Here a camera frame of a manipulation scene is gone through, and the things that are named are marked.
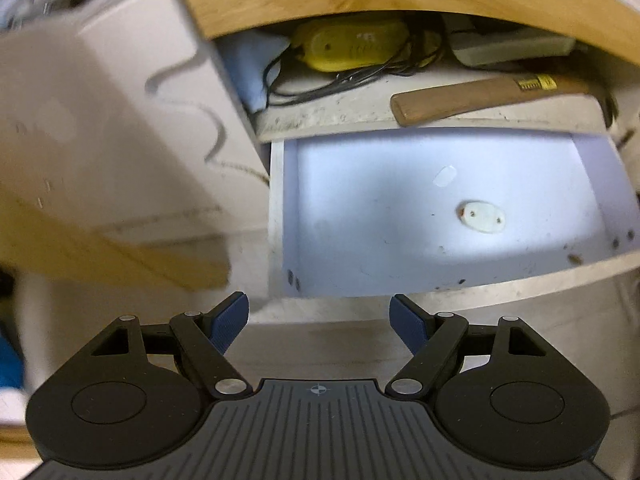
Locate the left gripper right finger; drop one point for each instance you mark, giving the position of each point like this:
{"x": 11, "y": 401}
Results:
{"x": 434, "y": 340}

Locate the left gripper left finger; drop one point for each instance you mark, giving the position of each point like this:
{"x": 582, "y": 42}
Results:
{"x": 202, "y": 340}

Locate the white drawer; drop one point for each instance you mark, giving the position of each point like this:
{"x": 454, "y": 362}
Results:
{"x": 376, "y": 213}
{"x": 368, "y": 108}

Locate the white oval plastic piece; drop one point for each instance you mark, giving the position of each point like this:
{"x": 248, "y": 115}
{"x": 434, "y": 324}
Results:
{"x": 482, "y": 217}

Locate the white carved cabinet panel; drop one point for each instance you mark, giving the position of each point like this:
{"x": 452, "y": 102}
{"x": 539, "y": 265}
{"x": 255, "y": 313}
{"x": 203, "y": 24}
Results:
{"x": 120, "y": 118}

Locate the light blue cloth bag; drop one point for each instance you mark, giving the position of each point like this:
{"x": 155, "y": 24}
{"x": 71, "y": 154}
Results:
{"x": 251, "y": 60}

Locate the grey flat device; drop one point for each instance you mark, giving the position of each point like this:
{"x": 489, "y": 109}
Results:
{"x": 474, "y": 49}

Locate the yellow shoe dryer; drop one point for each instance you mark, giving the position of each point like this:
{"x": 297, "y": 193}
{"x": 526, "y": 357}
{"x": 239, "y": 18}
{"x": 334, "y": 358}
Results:
{"x": 335, "y": 45}

